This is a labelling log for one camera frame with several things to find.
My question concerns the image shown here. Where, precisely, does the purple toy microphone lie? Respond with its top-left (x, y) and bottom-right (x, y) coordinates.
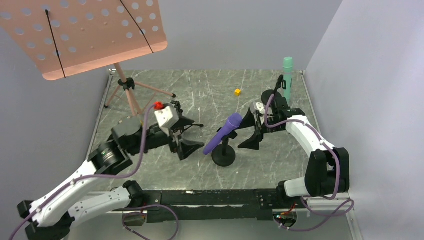
top-left (202, 112), bottom-right (243, 155)

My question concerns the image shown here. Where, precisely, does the black round-base clip mic stand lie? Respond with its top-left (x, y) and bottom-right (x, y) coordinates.
top-left (211, 130), bottom-right (238, 168)

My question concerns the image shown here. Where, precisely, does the teal toy microphone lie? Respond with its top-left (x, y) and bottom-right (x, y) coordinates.
top-left (282, 56), bottom-right (294, 103)

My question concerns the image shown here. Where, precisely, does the black shock mount tripod stand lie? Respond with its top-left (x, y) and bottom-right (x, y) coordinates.
top-left (170, 100), bottom-right (204, 134)

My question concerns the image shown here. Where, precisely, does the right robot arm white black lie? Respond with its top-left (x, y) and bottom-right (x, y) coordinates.
top-left (238, 97), bottom-right (350, 198)

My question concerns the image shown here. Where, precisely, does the pink perforated music stand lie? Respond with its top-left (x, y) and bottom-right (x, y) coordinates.
top-left (0, 0), bottom-right (168, 115)

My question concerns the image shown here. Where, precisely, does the yellow cube near teal microphone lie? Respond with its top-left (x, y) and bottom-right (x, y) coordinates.
top-left (234, 88), bottom-right (242, 96)

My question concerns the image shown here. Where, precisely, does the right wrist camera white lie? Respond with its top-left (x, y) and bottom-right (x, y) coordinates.
top-left (250, 102), bottom-right (266, 116)

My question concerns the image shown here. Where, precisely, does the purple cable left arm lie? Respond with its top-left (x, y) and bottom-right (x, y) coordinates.
top-left (8, 104), bottom-right (180, 240)

